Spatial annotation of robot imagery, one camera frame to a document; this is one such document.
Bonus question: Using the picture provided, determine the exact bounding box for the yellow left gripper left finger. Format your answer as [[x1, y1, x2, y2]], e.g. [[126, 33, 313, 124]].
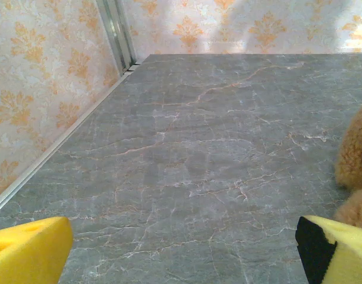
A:
[[0, 216, 74, 284]]

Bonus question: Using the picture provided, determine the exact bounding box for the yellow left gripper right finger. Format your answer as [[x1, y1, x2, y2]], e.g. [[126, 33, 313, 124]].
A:
[[295, 215, 362, 284]]

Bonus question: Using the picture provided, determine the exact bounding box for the brown teddy bear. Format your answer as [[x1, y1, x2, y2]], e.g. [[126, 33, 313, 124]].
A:
[[334, 97, 362, 230]]

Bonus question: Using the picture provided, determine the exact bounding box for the aluminium table side rail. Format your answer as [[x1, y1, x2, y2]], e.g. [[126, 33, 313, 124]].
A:
[[0, 63, 142, 218]]

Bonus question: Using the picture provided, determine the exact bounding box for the aluminium frame post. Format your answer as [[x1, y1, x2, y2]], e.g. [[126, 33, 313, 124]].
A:
[[96, 0, 137, 73]]

